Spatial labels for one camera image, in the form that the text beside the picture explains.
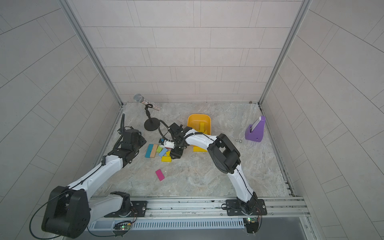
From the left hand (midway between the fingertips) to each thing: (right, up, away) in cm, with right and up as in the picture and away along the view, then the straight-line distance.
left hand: (144, 135), depth 88 cm
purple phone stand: (+68, 0, +3) cm, 68 cm away
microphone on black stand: (0, +6, +15) cm, 16 cm away
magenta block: (+11, -22, -5) cm, 25 cm away
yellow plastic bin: (+33, +7, +16) cm, 38 cm away
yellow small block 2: (+14, -11, +1) cm, 18 cm away
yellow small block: (+13, -14, -1) cm, 19 cm away
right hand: (+17, -11, +3) cm, 21 cm away
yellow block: (+31, -9, +3) cm, 33 cm away
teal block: (+2, -10, +2) cm, 10 cm away
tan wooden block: (+5, -10, +2) cm, 11 cm away
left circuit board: (-2, -37, -22) cm, 44 cm away
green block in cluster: (+8, -9, +3) cm, 12 cm away
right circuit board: (+57, -38, -20) cm, 71 cm away
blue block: (+11, -10, +1) cm, 15 cm away
